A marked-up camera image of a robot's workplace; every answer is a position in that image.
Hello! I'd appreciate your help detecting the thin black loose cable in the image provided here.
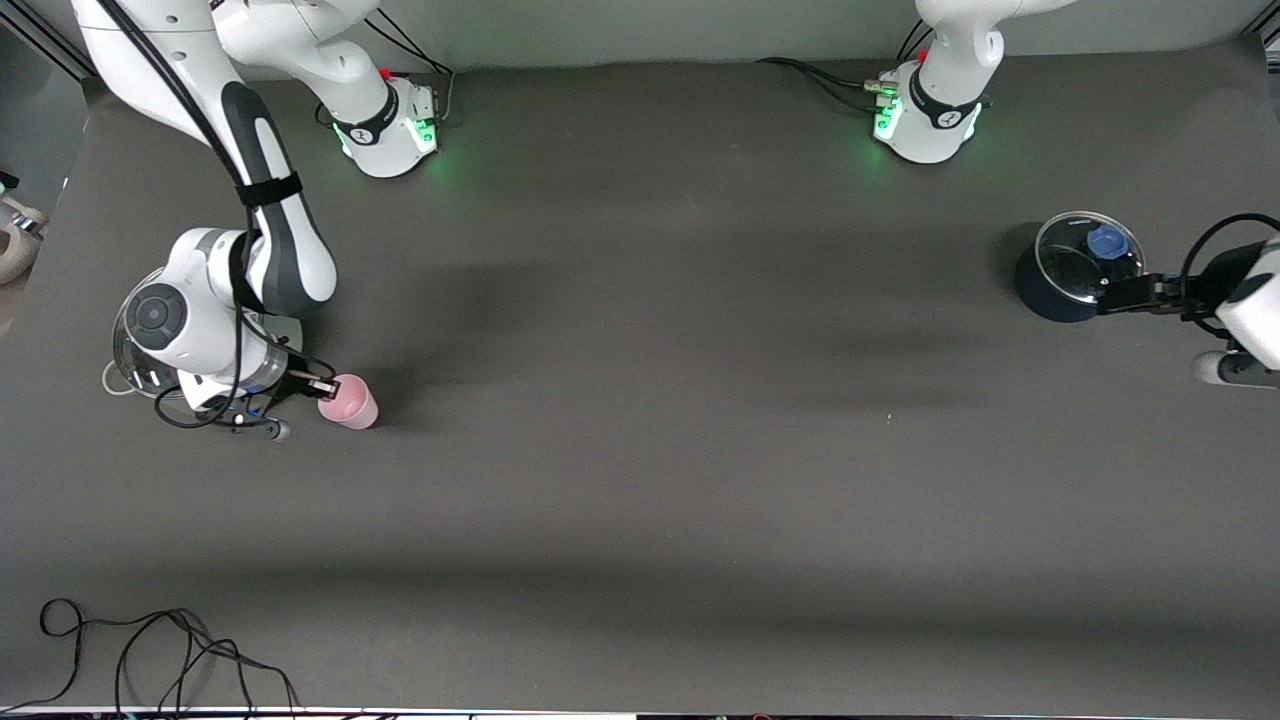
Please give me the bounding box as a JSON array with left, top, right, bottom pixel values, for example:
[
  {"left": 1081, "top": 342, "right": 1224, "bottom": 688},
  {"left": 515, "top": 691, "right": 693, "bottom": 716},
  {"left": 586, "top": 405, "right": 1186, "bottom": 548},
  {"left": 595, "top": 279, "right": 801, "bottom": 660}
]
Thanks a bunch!
[{"left": 0, "top": 598, "right": 301, "bottom": 716}]

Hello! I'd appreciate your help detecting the black base cable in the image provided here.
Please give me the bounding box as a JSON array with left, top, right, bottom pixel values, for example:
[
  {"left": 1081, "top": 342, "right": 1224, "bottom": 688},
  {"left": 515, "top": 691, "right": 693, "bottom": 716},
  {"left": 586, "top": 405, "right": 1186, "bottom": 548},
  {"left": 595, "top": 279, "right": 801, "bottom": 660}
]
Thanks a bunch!
[
  {"left": 375, "top": 10, "right": 457, "bottom": 126},
  {"left": 757, "top": 57, "right": 893, "bottom": 113}
]

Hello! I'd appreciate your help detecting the beige curved object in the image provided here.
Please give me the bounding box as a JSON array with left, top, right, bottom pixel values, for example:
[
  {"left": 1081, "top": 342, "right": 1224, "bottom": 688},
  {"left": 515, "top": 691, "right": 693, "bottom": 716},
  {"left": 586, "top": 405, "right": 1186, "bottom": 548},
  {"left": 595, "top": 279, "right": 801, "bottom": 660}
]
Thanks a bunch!
[{"left": 0, "top": 195, "right": 48, "bottom": 286}]

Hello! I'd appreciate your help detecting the grey-green stock pot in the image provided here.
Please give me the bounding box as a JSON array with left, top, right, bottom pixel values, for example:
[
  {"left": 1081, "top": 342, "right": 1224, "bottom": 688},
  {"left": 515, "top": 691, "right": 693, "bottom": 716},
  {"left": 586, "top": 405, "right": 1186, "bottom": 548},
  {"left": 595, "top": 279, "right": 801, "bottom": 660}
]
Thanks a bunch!
[{"left": 102, "top": 300, "right": 304, "bottom": 401}]

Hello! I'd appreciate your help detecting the pink plastic cup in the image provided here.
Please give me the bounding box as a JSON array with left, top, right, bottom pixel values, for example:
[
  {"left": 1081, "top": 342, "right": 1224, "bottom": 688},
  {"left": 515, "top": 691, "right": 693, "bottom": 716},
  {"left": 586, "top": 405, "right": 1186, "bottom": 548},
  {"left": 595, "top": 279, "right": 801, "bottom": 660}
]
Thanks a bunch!
[{"left": 318, "top": 373, "right": 381, "bottom": 431}]

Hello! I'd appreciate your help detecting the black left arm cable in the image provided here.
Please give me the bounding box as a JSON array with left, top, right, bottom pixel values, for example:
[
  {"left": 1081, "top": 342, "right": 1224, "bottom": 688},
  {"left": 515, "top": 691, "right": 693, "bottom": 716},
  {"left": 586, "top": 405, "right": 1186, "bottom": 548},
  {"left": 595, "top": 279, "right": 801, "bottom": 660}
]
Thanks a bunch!
[{"left": 1180, "top": 212, "right": 1280, "bottom": 341}]

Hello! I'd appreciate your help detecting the dark blue saucepan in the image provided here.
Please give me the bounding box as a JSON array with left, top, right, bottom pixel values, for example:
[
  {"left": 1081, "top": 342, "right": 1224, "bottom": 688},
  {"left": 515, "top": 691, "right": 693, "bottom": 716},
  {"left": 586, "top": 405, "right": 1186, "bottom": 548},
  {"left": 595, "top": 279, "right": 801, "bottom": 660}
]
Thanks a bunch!
[{"left": 1014, "top": 212, "right": 1146, "bottom": 323}]

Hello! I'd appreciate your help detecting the glass lid with blue knob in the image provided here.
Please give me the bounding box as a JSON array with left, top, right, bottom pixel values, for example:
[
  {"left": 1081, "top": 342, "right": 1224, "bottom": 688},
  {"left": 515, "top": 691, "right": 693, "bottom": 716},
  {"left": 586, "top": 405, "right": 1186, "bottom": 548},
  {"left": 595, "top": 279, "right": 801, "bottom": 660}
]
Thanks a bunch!
[{"left": 1035, "top": 211, "right": 1146, "bottom": 304}]

